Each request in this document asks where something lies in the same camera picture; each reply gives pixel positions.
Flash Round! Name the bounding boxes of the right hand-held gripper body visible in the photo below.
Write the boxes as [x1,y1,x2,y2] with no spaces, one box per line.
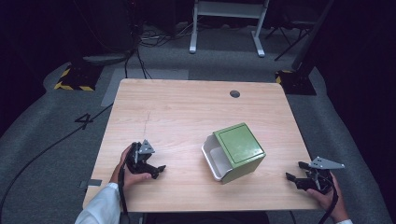
[294,156,346,196]

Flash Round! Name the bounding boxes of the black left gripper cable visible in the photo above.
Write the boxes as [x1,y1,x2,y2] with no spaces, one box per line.
[117,161,131,224]

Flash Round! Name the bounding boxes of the person's dark clothing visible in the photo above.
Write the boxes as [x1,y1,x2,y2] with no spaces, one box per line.
[144,211,271,224]

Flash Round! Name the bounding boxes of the grey round stand base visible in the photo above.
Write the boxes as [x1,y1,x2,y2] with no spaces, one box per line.
[81,51,133,67]

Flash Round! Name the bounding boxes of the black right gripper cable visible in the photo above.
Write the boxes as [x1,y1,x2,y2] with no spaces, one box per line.
[318,178,340,224]

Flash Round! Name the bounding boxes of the black yellow striped base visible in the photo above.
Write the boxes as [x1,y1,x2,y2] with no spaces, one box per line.
[53,63,105,92]

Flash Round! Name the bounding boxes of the green drawer box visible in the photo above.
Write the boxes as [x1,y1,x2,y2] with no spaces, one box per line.
[213,121,267,185]

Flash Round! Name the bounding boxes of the white metal desk frame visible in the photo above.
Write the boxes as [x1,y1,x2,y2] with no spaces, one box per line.
[189,0,271,59]

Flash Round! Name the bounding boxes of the person's right hand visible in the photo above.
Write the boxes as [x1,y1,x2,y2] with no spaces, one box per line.
[305,172,350,224]

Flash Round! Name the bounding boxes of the grey tape strip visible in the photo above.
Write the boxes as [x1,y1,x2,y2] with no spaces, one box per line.
[78,178,104,189]

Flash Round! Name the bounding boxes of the long black floor cable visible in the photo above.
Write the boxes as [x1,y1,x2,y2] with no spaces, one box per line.
[0,102,115,216]

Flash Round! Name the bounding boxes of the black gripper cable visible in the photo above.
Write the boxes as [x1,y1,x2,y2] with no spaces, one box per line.
[117,161,131,224]
[318,178,340,224]

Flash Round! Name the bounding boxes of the black pole with base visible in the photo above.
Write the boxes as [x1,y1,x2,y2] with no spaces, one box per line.
[275,0,336,96]

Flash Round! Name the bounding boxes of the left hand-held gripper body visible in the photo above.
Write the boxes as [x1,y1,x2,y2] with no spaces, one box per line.
[125,139,156,175]

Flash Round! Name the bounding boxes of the white drawer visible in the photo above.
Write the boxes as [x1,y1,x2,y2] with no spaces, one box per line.
[201,133,233,182]

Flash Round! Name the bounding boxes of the bundle of floor cables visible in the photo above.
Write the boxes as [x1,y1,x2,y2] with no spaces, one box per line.
[136,22,195,49]

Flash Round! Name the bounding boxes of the black folding stand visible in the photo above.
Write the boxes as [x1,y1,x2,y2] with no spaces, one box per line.
[264,18,316,62]

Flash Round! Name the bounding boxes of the person's left hand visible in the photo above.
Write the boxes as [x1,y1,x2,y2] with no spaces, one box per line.
[109,145,153,189]

